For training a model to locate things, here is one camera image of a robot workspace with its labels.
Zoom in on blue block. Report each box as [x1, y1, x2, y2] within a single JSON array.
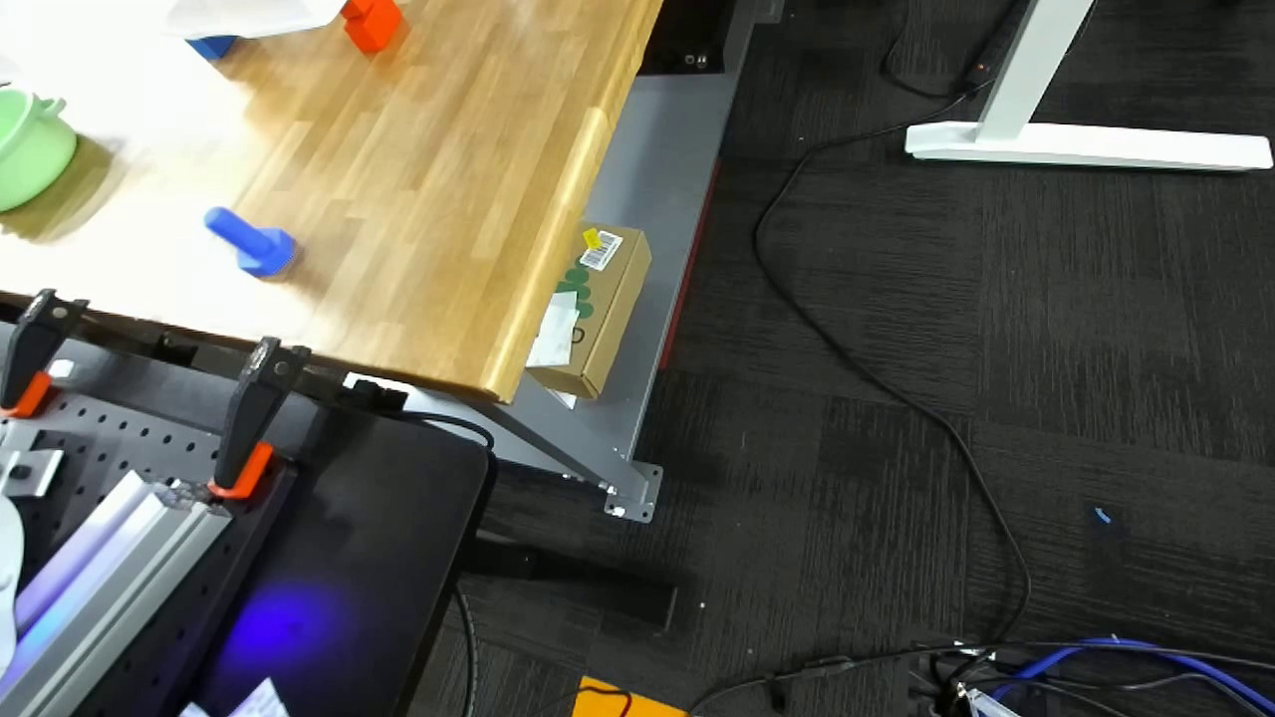
[[187, 34, 245, 69]]

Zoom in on blue cable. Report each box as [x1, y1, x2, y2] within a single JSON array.
[[988, 633, 1275, 717]]

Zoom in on orange cup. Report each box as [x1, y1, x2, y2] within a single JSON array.
[[338, 0, 411, 61]]

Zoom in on grey metal table frame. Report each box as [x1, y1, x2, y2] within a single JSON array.
[[393, 70, 739, 524]]

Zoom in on blue hex bolt toy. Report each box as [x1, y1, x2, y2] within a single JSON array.
[[204, 208, 302, 284]]

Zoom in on aluminium extrusion bar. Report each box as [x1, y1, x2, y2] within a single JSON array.
[[0, 471, 236, 717]]

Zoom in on green bowl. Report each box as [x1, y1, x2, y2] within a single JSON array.
[[0, 84, 82, 220]]

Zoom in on long black floor cable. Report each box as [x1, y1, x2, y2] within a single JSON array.
[[690, 129, 1038, 710]]

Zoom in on white desk leg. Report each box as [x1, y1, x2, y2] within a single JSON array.
[[904, 0, 1275, 177]]

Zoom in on dark flat equipment case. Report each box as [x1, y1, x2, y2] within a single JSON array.
[[196, 410, 499, 717]]

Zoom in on black perforated mounting board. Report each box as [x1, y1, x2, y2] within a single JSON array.
[[0, 390, 292, 717]]

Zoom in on black clamp with orange trigger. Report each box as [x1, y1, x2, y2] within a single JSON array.
[[0, 292, 96, 423], [207, 338, 350, 510]]

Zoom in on orange flat floor object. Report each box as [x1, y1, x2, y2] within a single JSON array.
[[569, 672, 690, 717]]

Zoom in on small cardboard box with label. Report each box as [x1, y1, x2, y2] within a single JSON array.
[[525, 222, 657, 408]]

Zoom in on white paper label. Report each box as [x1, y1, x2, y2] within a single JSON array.
[[236, 676, 292, 717]]

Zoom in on small metal bracket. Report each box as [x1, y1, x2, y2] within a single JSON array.
[[0, 445, 71, 503]]

